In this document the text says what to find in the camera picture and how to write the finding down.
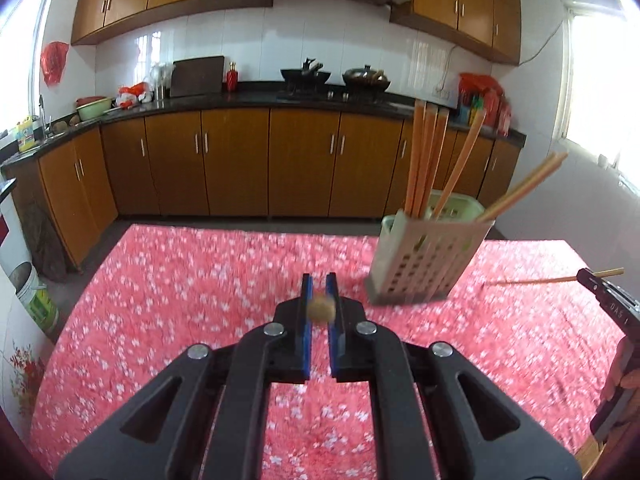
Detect person's right hand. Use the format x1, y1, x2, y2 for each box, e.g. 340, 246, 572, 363
600, 337, 640, 401

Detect perforated metal chopstick holder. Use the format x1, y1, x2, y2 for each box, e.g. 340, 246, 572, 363
366, 202, 492, 306

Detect red floral tablecloth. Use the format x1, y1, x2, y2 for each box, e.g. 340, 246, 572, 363
28, 224, 622, 479

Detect lower wooden cabinets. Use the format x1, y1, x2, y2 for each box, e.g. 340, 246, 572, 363
2, 106, 522, 271

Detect window right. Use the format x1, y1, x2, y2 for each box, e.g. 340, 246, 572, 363
562, 2, 639, 186

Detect window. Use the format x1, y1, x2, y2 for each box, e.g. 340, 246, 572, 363
562, 2, 639, 186
1, 0, 49, 131

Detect chopstick in holder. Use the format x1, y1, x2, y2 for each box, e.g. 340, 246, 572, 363
420, 108, 449, 218
431, 108, 486, 220
404, 100, 425, 217
411, 104, 438, 218

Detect red condiment bottles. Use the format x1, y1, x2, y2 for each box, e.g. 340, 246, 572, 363
469, 89, 512, 136

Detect white plastic bucket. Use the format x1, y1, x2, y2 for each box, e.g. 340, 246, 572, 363
9, 261, 58, 334

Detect black countertop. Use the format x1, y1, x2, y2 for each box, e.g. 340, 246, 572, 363
0, 81, 527, 168

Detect gas stove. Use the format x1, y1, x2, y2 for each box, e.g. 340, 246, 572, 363
276, 89, 388, 106

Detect lidded wok on stove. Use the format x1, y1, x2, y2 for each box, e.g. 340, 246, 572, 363
342, 65, 390, 93

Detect red bag on counter right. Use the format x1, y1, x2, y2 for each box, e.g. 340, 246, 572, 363
459, 73, 504, 100

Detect black wok on stove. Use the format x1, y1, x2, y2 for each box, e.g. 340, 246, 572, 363
280, 58, 331, 93

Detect red bottle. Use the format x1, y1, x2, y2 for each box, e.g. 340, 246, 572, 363
226, 62, 239, 92

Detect red white plastic bag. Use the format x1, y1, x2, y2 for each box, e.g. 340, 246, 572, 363
115, 81, 153, 110

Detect dark wooden cutting board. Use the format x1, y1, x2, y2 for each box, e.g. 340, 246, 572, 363
169, 55, 224, 99

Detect green basin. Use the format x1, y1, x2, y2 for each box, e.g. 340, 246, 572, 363
77, 98, 113, 122

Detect red hanging plastic bag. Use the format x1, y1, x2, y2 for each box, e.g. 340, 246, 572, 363
40, 41, 70, 88

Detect window left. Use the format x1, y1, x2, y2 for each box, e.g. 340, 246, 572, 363
1, 0, 49, 131

